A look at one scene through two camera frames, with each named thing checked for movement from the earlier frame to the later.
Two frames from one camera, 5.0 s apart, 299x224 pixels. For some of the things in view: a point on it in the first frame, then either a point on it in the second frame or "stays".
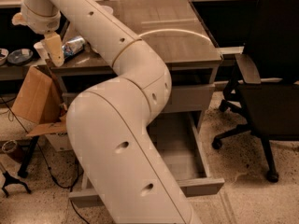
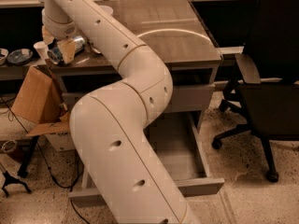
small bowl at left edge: x=4 y=53 stays
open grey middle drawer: x=174 y=143 stays
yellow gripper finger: x=19 y=20 -> x=47 y=36
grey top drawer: x=182 y=97 stays
